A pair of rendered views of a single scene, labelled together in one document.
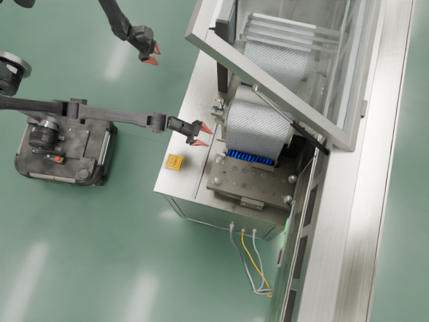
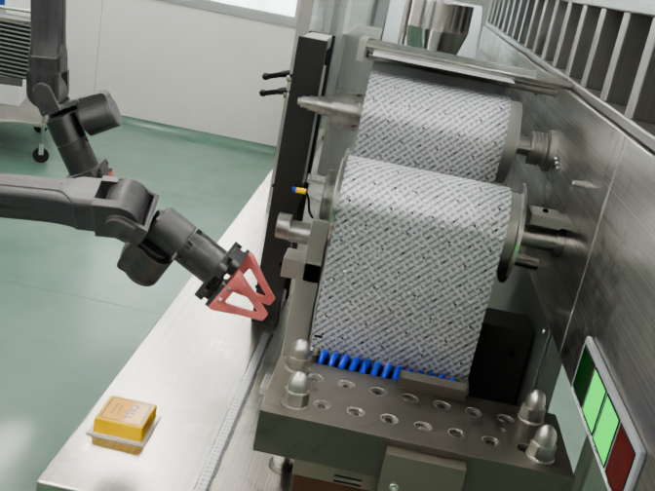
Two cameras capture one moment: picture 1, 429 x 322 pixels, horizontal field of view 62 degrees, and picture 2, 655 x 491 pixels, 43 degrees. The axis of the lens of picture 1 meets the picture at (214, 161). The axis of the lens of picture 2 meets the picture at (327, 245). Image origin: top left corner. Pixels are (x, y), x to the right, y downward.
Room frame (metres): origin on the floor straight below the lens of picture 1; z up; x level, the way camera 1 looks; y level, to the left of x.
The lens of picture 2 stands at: (-0.52, 0.31, 1.57)
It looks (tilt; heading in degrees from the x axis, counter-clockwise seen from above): 19 degrees down; 341
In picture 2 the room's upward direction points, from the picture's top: 11 degrees clockwise
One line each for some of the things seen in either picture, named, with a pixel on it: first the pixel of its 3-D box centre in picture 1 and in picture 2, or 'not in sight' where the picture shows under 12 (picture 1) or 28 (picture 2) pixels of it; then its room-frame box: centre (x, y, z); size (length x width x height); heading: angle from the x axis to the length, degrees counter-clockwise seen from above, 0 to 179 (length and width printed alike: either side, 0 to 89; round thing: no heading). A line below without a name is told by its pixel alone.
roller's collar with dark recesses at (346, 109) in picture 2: not in sight; (349, 110); (0.84, -0.15, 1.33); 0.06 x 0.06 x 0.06; 68
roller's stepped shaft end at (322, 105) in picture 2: not in sight; (315, 103); (0.86, -0.10, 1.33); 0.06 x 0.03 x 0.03; 68
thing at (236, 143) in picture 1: (252, 147); (399, 315); (0.50, -0.17, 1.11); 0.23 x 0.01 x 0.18; 68
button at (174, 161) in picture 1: (174, 161); (125, 418); (0.54, 0.19, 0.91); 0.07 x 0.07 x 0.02; 68
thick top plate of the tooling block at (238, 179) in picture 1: (253, 182); (411, 431); (0.37, -0.17, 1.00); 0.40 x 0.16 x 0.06; 68
